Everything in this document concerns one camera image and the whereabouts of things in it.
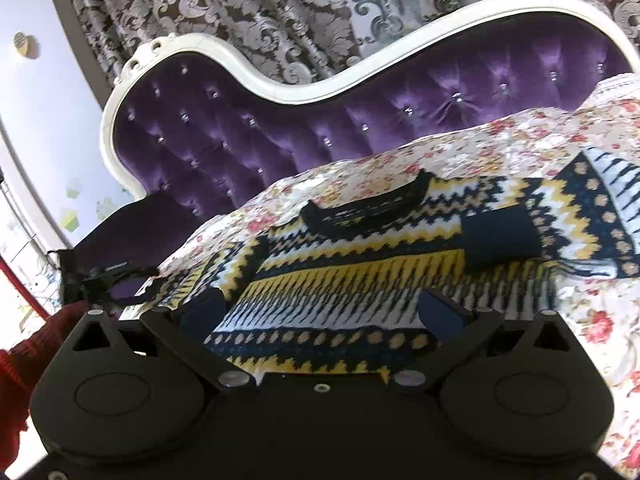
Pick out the yellow navy white knit sweater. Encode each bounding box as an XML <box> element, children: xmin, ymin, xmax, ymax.
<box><xmin>150</xmin><ymin>146</ymin><xmax>640</xmax><ymax>380</ymax></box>

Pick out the red sleeve forearm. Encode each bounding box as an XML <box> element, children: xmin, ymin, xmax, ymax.
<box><xmin>1</xmin><ymin>301</ymin><xmax>88</xmax><ymax>452</ymax></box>

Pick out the red pole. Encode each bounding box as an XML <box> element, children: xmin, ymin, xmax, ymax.
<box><xmin>0</xmin><ymin>257</ymin><xmax>50</xmax><ymax>321</ymax></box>

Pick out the floral quilt bedspread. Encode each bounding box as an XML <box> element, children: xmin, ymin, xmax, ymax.
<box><xmin>149</xmin><ymin>75</ymin><xmax>639</xmax><ymax>479</ymax></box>

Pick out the purple tufted white-framed sofa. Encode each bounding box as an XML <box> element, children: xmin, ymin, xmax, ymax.
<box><xmin>58</xmin><ymin>0</ymin><xmax>639</xmax><ymax>302</ymax></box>

